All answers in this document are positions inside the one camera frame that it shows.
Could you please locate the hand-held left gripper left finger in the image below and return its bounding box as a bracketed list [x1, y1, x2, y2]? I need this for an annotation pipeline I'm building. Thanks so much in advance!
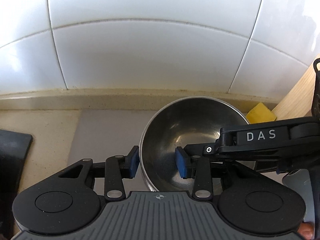
[59, 145, 140, 202]

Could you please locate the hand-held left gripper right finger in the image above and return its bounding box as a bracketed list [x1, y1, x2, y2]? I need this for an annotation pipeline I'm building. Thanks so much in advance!
[175, 147, 238, 201]

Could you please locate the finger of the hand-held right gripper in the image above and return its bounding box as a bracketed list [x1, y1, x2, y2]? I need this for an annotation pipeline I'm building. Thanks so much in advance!
[184, 142, 222, 161]

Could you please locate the steel bowl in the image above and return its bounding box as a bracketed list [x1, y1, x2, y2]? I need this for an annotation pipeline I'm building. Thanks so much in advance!
[139, 96, 257, 193]

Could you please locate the person's right hand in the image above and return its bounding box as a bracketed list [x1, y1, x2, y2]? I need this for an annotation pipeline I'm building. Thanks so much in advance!
[299, 221, 314, 240]

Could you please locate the yellow sponge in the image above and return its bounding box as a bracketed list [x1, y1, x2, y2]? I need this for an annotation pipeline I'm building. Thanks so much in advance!
[246, 102, 277, 124]

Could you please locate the wooden cutting board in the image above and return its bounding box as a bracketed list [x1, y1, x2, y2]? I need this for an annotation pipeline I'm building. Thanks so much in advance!
[271, 61, 320, 122]

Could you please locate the black hanging utensil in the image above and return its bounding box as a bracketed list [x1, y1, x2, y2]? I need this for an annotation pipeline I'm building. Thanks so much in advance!
[309, 58, 320, 118]

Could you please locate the black glass cooktop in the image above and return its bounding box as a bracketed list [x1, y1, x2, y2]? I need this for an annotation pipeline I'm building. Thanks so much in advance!
[0, 129, 33, 240]

